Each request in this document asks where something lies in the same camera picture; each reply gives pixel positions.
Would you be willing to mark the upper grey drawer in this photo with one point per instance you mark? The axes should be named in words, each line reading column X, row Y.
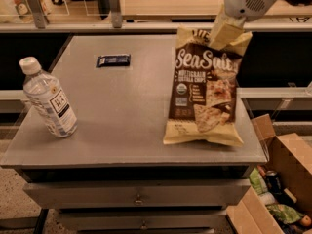
column 137, row 193

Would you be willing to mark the clear plastic water bottle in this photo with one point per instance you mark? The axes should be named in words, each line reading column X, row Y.
column 48, row 98

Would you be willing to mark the grey drawer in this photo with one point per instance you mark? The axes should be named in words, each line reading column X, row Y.
column 137, row 193
column 142, row 220

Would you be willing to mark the dark drink can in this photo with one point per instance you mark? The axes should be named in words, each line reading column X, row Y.
column 273, row 182

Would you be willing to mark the left metal bracket post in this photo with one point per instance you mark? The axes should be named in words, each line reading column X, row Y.
column 39, row 17

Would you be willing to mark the open cardboard box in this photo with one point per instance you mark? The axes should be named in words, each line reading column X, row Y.
column 290, row 155

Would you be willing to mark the white bag with orange label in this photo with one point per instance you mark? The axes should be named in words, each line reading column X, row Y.
column 15, row 11

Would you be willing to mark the lower grey drawer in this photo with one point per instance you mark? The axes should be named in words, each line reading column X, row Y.
column 142, row 220

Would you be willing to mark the green snack packet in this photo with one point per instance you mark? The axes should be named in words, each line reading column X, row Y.
column 257, row 182

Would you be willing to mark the middle metal bracket post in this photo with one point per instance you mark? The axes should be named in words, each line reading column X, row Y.
column 116, row 15

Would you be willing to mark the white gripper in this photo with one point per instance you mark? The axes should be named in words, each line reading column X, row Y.
column 244, row 1

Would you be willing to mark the brown sea salt chip bag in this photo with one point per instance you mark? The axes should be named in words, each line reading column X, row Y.
column 203, row 99

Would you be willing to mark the blue rxbar blueberry bar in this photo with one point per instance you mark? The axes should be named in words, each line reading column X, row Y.
column 113, row 60

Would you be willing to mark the metal bracket post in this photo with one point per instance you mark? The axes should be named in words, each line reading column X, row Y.
column 116, row 15
column 39, row 17

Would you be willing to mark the green leafy snack bag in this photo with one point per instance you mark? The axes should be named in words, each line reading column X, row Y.
column 284, row 213

